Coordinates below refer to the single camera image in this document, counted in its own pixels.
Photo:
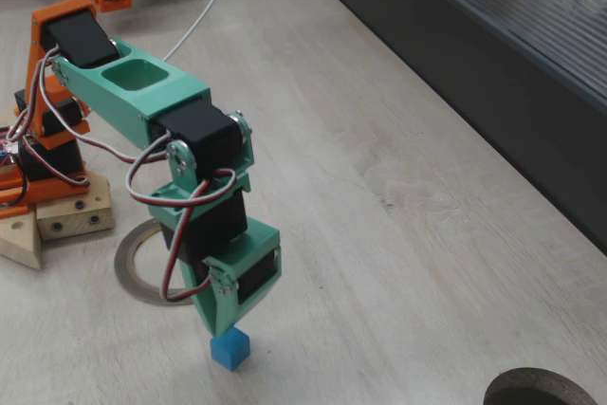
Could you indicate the grey desk partition screen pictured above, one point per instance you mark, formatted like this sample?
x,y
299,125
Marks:
x,y
474,44

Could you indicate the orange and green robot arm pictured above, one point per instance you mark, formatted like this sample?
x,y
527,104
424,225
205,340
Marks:
x,y
95,92

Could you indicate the green gripper, black servo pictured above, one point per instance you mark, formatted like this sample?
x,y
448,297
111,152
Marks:
x,y
254,277

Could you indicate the light wooden plank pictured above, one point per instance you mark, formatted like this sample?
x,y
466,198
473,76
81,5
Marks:
x,y
19,244

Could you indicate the blue cube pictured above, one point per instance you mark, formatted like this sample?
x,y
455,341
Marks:
x,y
232,353

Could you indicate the wooden base block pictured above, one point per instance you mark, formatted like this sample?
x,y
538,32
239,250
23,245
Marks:
x,y
71,227

